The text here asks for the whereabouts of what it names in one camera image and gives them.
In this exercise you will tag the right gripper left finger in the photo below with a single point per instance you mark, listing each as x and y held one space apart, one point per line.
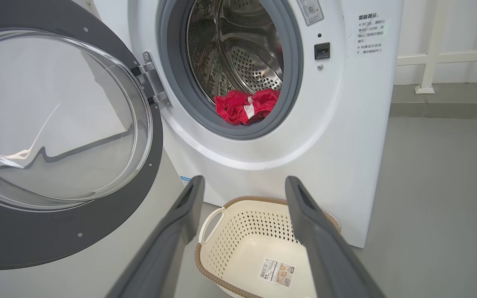
168 248

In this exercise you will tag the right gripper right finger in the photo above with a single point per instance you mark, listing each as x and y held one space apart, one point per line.
325 248

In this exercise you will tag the cream perforated basket brown rim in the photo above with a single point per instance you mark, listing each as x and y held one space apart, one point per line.
242 236

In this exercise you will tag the red and white garment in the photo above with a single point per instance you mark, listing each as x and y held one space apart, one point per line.
238 107

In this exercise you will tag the white front-load washing machine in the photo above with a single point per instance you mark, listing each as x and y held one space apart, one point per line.
338 136

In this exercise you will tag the white metal railing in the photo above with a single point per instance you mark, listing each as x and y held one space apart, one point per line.
431 49

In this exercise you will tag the dark round glass washer door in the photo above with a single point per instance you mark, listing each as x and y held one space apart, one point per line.
35 236

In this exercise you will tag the white product label sticker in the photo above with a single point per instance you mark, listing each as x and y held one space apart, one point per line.
276 273

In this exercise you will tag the blue energy label sticker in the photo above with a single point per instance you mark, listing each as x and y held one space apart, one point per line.
185 180

